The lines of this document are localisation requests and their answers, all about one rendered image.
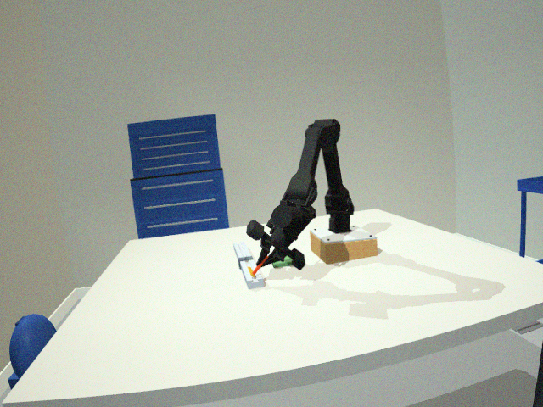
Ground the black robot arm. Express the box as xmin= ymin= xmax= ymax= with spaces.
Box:
xmin=266 ymin=119 xmax=355 ymax=234

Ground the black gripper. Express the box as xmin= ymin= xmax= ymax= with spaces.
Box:
xmin=246 ymin=220 xmax=306 ymax=270

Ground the grey slotted metal rail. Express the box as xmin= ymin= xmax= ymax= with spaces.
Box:
xmin=233 ymin=242 xmax=264 ymax=289

